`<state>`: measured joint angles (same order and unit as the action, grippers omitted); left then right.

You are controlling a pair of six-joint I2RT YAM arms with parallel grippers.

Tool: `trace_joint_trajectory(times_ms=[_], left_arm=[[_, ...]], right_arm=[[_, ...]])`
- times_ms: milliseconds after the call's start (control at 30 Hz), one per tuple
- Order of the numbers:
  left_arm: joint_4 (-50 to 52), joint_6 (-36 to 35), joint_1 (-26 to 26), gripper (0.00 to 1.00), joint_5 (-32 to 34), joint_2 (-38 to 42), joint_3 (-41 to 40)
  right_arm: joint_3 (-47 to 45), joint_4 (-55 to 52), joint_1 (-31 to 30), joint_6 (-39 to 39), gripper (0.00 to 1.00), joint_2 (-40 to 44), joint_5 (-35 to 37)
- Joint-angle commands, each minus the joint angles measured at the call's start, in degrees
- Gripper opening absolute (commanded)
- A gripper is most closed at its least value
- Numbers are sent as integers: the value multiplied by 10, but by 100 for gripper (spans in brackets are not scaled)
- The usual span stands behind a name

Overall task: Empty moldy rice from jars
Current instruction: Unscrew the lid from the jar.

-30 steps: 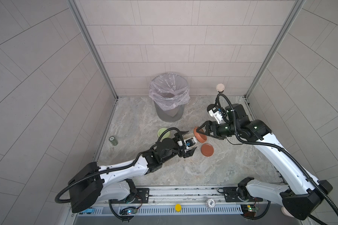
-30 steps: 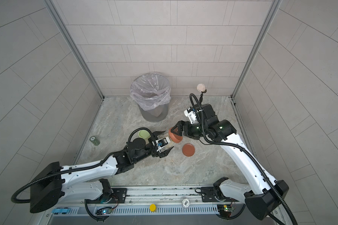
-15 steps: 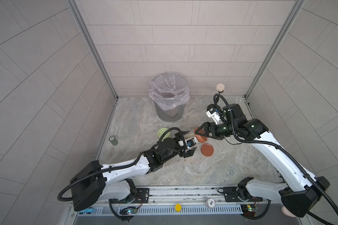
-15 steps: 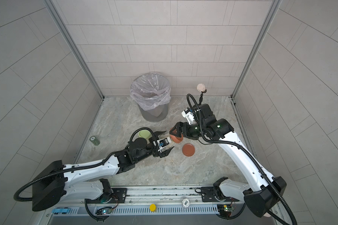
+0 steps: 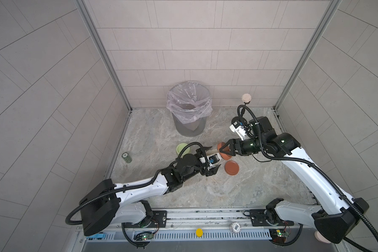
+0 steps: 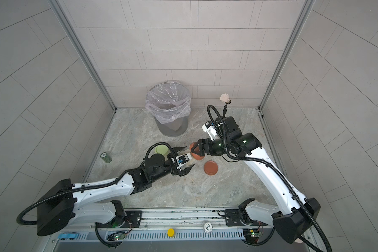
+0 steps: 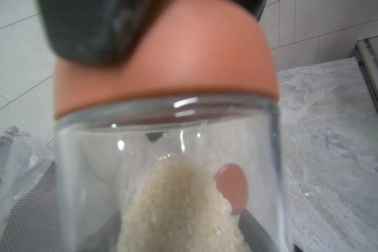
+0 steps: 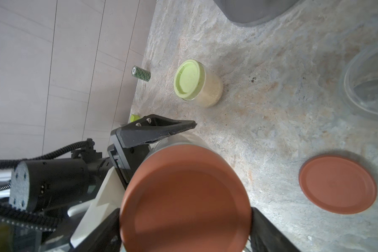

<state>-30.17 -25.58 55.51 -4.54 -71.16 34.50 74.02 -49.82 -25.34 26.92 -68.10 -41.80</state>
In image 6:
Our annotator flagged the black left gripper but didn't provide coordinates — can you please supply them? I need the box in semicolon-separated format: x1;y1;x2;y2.
151;147;196;182

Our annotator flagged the red jar lid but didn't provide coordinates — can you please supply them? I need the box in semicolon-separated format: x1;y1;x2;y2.
190;142;205;161
204;161;218;176

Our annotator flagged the red lidded rice jar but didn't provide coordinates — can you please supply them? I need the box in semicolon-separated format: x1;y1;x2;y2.
183;142;205;168

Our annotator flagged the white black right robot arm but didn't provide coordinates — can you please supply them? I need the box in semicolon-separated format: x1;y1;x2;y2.
194;117;329;250

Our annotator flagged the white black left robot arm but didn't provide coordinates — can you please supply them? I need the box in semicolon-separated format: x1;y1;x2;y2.
37;147;195;236

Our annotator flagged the green lidded rice jar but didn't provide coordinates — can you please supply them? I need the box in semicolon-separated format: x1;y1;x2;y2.
154;144;170;156

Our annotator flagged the black microphone stand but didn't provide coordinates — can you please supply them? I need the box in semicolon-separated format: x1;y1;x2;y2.
222;102;231;118

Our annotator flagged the metal mesh waste bin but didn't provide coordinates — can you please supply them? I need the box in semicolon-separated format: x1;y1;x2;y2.
156;117;188;137

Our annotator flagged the clear plastic bin liner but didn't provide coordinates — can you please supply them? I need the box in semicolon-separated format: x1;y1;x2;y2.
145;81;191;125

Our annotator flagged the yellow round button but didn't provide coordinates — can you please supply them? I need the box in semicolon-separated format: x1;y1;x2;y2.
167;228;175;237

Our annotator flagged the small green can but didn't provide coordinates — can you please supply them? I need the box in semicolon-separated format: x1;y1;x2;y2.
100;152;112;163

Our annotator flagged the left circuit board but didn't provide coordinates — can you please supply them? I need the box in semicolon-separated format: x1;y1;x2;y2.
107;231;129;242

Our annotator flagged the circuit board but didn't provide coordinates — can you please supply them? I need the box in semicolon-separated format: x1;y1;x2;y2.
107;231;129;242
242;229;265;246

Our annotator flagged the right circuit board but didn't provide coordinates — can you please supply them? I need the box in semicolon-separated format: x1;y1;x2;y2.
242;229;265;246

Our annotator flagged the aluminium corner profile right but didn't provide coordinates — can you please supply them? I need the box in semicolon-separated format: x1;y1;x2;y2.
258;0;315;111

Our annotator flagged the aluminium corner profile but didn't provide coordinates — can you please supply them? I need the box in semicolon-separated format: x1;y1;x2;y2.
48;0;117;112
258;0;315;111

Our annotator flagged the aluminium corner profile left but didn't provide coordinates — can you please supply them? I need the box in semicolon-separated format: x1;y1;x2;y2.
48;0;117;112

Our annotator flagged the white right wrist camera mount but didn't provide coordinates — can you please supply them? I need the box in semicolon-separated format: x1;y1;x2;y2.
202;120;220;141

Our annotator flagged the aluminium rail frame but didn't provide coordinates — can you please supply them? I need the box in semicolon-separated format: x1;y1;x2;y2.
40;206;322;252

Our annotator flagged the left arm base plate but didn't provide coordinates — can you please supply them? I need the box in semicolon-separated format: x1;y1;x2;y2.
97;211;142;228

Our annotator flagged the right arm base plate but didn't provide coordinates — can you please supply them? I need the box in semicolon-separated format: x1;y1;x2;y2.
218;209;267;227

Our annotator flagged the black right corrugated cable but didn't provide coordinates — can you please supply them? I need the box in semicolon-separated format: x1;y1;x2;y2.
207;104;333;252

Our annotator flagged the black corrugated cable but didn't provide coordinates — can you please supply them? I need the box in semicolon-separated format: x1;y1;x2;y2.
16;141;179;226
207;104;333;252

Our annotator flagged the black left corrugated cable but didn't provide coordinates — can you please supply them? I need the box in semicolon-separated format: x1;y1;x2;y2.
16;141;179;226

